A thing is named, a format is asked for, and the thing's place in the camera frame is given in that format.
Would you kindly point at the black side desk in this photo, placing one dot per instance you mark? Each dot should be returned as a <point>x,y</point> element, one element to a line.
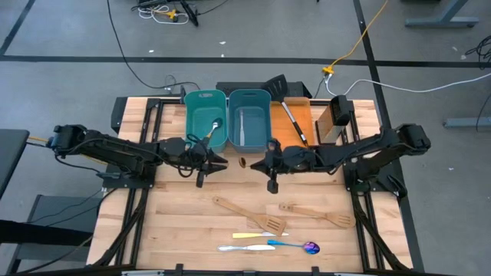
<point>11,153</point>

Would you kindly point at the green plastic bin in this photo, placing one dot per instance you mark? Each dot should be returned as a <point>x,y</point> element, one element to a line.
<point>199,115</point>

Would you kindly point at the grey desk foot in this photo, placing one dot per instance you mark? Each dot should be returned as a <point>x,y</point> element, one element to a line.
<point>468,122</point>

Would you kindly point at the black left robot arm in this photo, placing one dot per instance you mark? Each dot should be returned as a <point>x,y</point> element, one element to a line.
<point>115,151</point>

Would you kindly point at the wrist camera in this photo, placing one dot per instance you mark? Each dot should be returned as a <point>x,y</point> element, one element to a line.
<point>200,181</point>
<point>272,186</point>

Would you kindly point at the grey desk leg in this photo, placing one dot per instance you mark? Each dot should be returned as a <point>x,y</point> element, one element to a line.
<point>441,22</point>

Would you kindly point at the slim steel table knife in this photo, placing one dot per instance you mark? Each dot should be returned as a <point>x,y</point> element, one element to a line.
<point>241,134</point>

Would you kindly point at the large wooden slotted spatula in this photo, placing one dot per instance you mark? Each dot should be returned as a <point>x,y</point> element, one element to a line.
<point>274,225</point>

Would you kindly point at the white plastic knife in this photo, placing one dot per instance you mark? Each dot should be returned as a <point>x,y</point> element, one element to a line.
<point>249,248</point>

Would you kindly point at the slim wooden slotted spatula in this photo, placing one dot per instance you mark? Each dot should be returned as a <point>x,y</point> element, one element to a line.
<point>341,220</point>

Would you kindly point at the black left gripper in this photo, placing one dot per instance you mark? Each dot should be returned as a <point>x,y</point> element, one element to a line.
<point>197,161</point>

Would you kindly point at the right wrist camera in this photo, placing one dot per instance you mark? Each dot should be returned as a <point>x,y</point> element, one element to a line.
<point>272,186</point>

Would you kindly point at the black low stand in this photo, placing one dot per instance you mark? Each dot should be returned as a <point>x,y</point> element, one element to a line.
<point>23,232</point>

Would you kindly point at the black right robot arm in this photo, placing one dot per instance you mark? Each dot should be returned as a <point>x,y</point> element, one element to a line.
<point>368,151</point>

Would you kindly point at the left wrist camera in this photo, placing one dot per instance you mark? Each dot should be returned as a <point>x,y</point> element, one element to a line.
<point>200,181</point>

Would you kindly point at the orange wooden board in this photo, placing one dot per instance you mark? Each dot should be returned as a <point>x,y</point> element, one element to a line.
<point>282,130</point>

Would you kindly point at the black flat box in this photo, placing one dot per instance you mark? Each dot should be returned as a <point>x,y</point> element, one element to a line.
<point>230,87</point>

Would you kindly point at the blue-grey plastic bin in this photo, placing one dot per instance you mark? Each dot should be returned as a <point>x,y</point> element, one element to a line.
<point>257,122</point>

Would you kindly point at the wooden black box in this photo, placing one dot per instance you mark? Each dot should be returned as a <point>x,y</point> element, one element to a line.
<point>339,109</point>

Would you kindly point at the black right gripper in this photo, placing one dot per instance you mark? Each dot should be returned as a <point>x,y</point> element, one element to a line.
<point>287,161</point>

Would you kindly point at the iridescent blue spoon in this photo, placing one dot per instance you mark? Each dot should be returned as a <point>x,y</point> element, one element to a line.
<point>311,248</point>

